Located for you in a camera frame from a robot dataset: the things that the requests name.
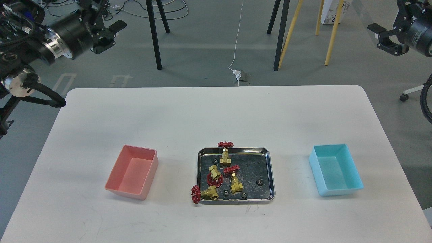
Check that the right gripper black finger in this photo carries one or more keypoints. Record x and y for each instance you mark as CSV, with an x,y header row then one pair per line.
x,y
376,28

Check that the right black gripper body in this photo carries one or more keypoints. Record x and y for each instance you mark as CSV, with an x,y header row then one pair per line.
x,y
412,28

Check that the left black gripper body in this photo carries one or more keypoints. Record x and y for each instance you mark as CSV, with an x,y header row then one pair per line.
x,y
81,30

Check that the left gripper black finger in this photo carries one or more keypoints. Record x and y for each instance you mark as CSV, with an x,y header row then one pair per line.
x,y
116,27

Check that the brass valve red wheel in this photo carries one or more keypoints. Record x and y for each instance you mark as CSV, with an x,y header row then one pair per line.
x,y
214,178

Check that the steel metal tray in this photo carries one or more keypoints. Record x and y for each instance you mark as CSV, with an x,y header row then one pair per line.
x,y
254,164

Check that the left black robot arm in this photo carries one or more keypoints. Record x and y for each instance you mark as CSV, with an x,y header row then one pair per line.
x,y
24,39

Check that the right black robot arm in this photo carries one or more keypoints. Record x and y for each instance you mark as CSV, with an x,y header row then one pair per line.
x,y
412,28

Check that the white cardboard box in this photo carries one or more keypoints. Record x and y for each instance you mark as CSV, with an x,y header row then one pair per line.
x,y
330,8

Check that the pink plastic box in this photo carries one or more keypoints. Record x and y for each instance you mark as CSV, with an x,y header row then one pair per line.
x,y
133,172

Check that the blue plastic box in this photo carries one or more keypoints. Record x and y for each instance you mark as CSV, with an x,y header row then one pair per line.
x,y
334,170

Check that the brass valve at tray top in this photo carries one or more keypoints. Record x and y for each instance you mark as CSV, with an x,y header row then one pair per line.
x,y
225,160

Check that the brass valve at tray corner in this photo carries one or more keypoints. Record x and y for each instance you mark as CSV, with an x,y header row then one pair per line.
x,y
209,194

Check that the brass valve in tray middle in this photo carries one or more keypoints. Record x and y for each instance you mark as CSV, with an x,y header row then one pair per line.
x,y
235,186

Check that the black stand leg left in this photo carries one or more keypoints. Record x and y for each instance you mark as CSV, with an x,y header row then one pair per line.
x,y
153,30

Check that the black stand leg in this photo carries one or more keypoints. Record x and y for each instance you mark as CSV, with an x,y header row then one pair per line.
x,y
282,28
153,30

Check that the yellow wooden leg right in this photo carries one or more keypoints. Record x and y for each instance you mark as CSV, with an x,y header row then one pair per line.
x,y
334,31

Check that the yellow wooden leg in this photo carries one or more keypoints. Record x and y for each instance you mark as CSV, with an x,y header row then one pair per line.
x,y
334,31
290,32

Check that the white chair base caster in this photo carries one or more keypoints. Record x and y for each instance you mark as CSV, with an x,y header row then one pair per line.
x,y
405,94

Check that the yellow wooden leg left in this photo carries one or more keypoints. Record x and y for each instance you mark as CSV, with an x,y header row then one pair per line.
x,y
290,32

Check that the black stand leg right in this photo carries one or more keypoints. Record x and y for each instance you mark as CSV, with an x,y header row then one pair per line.
x,y
282,28

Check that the white power adapter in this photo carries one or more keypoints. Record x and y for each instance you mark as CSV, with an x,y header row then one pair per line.
x,y
237,74

